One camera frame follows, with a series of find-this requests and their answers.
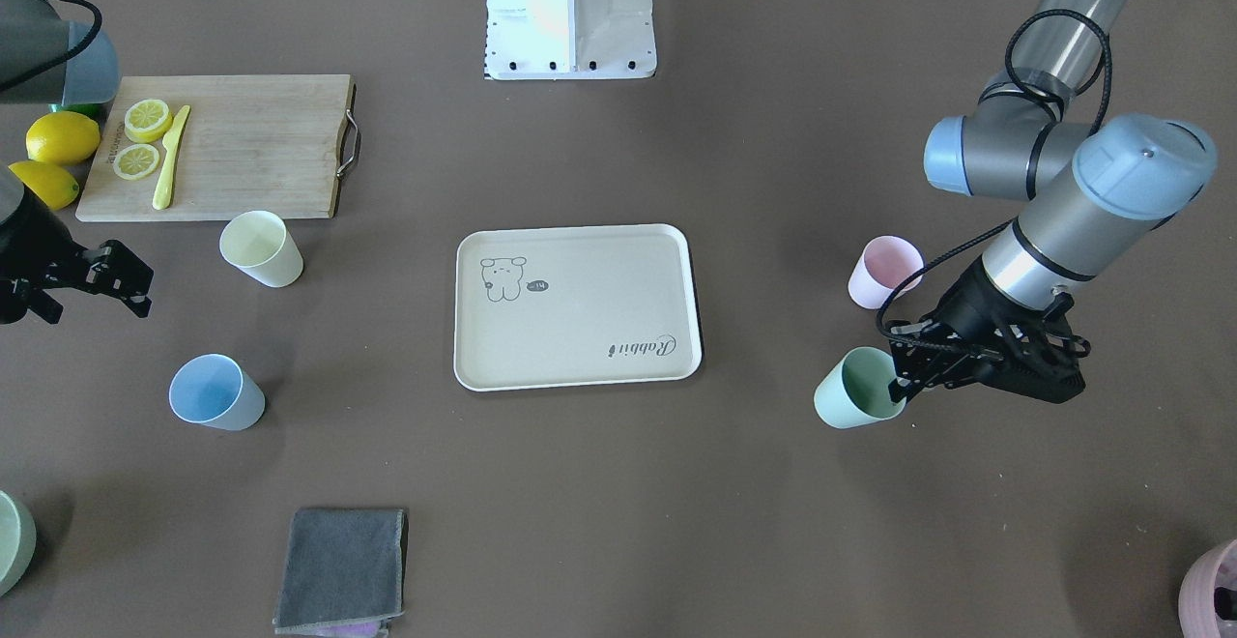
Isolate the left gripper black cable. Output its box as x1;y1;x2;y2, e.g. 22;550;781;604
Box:
875;7;1117;349

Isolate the lemon slice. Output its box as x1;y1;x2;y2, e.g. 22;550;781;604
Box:
122;98;174;143
111;143;160;181

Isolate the cream rabbit serving tray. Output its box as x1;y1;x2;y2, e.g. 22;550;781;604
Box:
452;223;703;392

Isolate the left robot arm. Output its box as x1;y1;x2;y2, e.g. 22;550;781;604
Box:
877;0;1218;403

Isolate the yellow plastic knife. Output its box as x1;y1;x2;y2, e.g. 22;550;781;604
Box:
152;104;190;211

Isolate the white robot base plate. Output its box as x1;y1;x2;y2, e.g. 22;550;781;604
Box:
482;0;658;80

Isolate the green bowl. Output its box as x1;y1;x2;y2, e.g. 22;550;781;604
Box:
0;491;37;595

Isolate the green lime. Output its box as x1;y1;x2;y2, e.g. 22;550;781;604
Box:
49;103;104;119

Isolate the whole lemon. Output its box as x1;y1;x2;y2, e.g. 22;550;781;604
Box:
9;160;80;211
25;113;101;164

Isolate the lower whole lemon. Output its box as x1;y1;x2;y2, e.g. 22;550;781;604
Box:
9;160;80;211

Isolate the green plastic cup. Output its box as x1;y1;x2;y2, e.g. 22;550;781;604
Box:
814;346;905;428

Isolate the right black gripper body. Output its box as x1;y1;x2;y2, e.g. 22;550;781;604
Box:
1;172;113;325

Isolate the upper whole lemon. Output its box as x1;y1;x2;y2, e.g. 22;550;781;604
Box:
25;113;101;164

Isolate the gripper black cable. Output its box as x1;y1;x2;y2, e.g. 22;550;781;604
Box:
875;7;1117;349
0;0;103;96

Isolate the grey folded cloth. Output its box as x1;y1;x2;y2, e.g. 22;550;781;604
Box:
273;507;406;637

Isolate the upper lemon slice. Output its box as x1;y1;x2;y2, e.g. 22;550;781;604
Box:
122;98;174;143

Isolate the pale yellow plastic cup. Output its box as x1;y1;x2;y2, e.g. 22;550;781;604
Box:
219;211;304;287

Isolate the pink plastic cup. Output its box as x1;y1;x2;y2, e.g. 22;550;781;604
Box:
849;236;925;310

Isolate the blue plastic cup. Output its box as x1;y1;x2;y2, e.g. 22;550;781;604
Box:
168;355;266;432

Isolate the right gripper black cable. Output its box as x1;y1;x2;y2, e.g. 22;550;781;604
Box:
0;0;103;96

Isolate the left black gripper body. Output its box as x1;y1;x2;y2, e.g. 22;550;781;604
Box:
889;260;1090;404

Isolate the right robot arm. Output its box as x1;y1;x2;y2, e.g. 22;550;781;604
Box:
1;0;152;325

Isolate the wooden cutting board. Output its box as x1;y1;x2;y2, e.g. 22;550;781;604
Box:
75;74;357;223

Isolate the pink bowl with ice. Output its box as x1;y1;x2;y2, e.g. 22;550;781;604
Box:
1178;539;1236;637

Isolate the lower lemon slice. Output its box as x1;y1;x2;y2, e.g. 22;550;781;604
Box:
111;143;160;181

